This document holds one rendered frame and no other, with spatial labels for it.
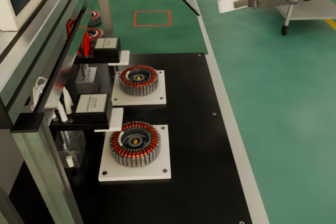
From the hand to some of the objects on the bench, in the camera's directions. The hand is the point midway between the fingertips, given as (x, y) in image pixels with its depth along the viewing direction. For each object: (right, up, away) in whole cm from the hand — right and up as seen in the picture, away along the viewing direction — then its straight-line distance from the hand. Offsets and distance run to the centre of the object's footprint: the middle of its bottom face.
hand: (232, 3), depth 71 cm
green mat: (-50, +10, +56) cm, 75 cm away
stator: (-24, -19, +14) cm, 34 cm away
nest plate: (-24, -20, +15) cm, 35 cm away
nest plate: (-23, -36, -4) cm, 42 cm away
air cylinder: (-38, -21, +14) cm, 46 cm away
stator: (-46, -2, +41) cm, 61 cm away
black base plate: (-25, -30, +7) cm, 39 cm away
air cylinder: (-37, -36, -5) cm, 52 cm away
